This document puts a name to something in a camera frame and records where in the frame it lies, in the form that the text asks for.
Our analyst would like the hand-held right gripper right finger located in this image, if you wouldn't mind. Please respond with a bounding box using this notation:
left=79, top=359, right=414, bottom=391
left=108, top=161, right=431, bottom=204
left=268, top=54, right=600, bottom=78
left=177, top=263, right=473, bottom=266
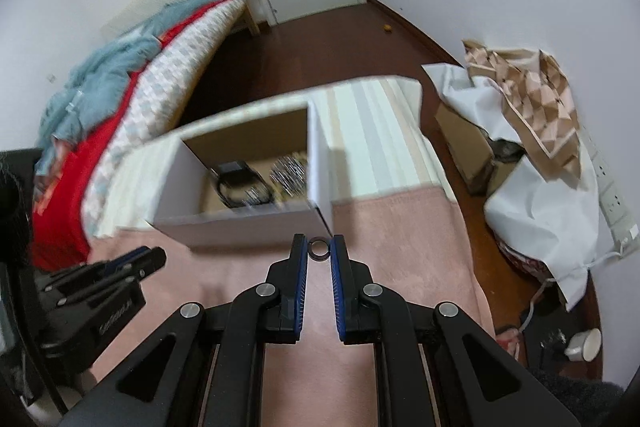
left=330, top=234, right=583, bottom=427

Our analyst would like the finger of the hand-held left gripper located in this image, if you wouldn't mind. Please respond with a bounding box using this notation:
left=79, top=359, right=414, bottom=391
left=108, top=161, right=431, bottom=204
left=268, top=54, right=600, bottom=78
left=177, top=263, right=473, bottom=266
left=45, top=248, right=167, bottom=308
left=102, top=247, right=151, bottom=273

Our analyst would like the thick silver chain bracelet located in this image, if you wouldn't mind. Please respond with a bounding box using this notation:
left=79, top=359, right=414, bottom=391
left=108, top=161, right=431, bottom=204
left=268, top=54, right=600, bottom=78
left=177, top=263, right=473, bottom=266
left=270, top=154, right=308, bottom=198

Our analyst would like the bed with red blanket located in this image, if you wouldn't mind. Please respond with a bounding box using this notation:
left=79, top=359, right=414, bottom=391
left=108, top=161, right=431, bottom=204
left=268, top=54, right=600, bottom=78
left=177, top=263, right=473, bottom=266
left=30, top=0, right=241, bottom=270

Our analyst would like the beige patterned cloth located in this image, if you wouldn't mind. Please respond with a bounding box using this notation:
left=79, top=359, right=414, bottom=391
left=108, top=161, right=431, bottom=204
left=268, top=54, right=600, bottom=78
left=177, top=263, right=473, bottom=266
left=462, top=39, right=581, bottom=180

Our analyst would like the red and white bag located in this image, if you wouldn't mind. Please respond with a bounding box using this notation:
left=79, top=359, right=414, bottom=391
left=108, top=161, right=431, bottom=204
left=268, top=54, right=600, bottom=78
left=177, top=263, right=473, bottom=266
left=500, top=242, right=556, bottom=283

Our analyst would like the black smartwatch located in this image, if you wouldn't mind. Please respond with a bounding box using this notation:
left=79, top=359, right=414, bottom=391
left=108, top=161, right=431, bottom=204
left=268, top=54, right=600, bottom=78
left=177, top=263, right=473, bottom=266
left=210, top=161, right=275, bottom=208

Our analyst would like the white cable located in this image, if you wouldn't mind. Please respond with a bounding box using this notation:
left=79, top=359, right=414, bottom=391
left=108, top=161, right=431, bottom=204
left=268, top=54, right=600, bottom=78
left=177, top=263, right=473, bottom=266
left=520, top=234, right=640, bottom=333

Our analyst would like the white power strip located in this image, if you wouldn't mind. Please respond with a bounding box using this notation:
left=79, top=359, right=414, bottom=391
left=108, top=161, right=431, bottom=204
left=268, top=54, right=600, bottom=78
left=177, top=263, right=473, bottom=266
left=580, top=127, right=640, bottom=243

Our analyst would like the white cardboard box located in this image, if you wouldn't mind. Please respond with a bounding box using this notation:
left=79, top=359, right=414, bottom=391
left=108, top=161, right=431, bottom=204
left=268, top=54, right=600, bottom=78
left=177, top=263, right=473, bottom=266
left=145, top=99, right=335, bottom=250

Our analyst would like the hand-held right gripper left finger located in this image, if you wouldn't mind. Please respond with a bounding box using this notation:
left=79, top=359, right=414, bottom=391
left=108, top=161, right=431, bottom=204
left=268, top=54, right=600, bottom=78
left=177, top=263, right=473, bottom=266
left=60, top=234, right=308, bottom=427

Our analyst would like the pink table cloth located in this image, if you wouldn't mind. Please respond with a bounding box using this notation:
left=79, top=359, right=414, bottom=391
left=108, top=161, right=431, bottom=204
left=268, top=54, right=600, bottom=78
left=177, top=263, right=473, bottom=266
left=90, top=187, right=496, bottom=427

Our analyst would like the wooden bed frame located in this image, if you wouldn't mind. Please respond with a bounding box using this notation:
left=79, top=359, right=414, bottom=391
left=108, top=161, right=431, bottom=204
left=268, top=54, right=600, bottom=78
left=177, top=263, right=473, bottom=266
left=242, top=2, right=261, bottom=36

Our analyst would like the white cup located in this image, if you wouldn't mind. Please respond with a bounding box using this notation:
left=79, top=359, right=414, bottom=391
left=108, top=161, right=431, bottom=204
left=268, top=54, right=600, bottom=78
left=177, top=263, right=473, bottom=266
left=565, top=328, right=602, bottom=362

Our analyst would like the brown cardboard box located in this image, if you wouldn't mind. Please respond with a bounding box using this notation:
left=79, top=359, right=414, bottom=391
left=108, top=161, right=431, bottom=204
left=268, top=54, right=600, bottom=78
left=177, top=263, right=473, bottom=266
left=434, top=99, right=526, bottom=198

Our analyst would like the teal blanket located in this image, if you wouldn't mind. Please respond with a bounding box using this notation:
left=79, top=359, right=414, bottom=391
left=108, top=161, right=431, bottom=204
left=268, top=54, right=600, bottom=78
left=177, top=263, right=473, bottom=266
left=35, top=0, right=241, bottom=175

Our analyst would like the checkered bed sheet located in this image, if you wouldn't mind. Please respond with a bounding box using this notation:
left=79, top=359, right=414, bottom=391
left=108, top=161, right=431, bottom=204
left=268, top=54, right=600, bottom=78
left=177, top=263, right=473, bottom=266
left=80, top=0, right=248, bottom=238

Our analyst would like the dark fuzzy clothing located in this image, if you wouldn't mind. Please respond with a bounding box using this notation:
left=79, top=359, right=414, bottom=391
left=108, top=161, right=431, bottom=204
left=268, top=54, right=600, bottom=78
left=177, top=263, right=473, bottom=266
left=530, top=367, right=626, bottom=427

